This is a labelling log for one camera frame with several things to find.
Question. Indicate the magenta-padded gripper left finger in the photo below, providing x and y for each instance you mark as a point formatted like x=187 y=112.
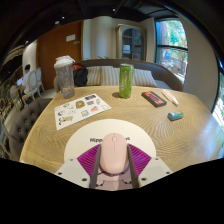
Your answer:
x=71 y=171

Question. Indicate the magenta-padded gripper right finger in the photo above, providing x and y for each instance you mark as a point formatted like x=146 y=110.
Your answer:
x=153 y=170

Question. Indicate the pink computer mouse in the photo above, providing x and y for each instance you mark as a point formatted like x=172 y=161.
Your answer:
x=113 y=153

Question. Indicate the white oval hippo mouse pad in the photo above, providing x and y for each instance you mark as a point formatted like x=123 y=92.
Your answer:
x=110 y=126

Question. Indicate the small green and blue box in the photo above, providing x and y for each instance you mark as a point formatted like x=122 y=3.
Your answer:
x=175 y=115

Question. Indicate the white sticker sheet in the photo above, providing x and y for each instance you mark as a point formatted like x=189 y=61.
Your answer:
x=80 y=110

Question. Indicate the grey tufted chair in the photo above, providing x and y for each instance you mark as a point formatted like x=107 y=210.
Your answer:
x=26 y=123

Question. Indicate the black and orange box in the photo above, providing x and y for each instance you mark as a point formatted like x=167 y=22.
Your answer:
x=154 y=99

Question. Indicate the clear plastic wrapped tube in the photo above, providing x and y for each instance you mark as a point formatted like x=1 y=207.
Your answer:
x=170 y=97

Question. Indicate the striped cushion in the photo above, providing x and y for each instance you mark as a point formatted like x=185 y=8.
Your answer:
x=145 y=78
x=110 y=76
x=93 y=76

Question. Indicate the green drink can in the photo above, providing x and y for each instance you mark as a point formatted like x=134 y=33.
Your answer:
x=126 y=81

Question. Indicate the clear shaker bottle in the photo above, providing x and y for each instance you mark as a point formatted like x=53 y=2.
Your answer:
x=65 y=78

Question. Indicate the brown curved sofa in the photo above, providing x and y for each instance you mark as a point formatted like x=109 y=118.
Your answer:
x=166 y=76

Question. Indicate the black bag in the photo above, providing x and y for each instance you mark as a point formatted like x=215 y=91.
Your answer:
x=80 y=76

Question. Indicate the white chair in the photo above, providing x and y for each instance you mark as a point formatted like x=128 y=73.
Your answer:
x=36 y=81

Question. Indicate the person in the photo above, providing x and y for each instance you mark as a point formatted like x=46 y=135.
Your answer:
x=26 y=78

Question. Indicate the brown wooden door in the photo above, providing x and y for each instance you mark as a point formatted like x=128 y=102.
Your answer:
x=53 y=46

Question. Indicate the arched glass-door cabinet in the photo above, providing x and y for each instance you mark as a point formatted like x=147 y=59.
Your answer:
x=131 y=43

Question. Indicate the white sign on door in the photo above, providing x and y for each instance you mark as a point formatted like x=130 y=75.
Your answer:
x=70 y=37

